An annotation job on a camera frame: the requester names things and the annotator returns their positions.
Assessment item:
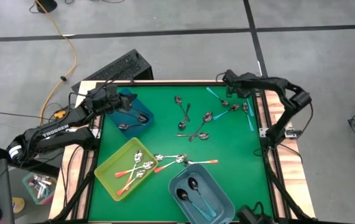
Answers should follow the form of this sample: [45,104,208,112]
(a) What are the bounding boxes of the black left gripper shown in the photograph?
[87,84,138,113]

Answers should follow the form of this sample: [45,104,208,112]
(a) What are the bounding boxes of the dark metal spoon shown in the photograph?
[117,123,149,131]
[175,131,210,141]
[174,95,191,123]
[117,107,150,124]
[188,111,214,143]
[177,103,192,131]

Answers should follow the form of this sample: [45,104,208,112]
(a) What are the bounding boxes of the teal-handled silver spoon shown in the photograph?
[187,177,218,218]
[213,103,241,121]
[246,98,255,117]
[242,101,255,132]
[206,86,230,108]
[176,188,213,222]

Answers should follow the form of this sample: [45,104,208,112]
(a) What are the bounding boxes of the grey-blue plastic bin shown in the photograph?
[168,164,236,224]

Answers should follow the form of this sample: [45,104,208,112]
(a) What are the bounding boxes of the dark blue plastic bin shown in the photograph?
[104,88,155,140]

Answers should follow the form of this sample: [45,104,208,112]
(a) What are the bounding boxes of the black perforated computer case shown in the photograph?
[71,49,155,91]

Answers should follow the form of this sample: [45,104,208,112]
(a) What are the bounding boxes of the grey connector box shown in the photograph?
[281,126,303,139]

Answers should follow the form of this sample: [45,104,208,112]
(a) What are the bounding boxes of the yellow-green plastic bin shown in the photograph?
[94,137,159,202]

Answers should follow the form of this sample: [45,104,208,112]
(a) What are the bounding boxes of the black desk bar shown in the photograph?
[0,155,60,178]

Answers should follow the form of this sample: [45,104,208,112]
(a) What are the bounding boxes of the black round floor base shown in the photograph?
[35,0,58,14]

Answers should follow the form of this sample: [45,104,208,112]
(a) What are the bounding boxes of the teal tray of small parts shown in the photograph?
[21,172,57,206]

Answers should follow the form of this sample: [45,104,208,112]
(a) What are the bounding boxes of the yellow round disc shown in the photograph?
[11,197,25,215]

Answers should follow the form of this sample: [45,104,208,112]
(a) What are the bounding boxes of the yellow floor cable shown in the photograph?
[33,0,78,116]

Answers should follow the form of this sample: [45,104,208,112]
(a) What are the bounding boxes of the yellow cable connector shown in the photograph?
[53,109,67,121]

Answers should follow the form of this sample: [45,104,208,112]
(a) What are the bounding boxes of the black diagonal frame strut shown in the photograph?
[52,155,99,222]
[270,172,310,221]

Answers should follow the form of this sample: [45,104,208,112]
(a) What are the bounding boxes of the black cable mount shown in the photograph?
[236,202,274,224]

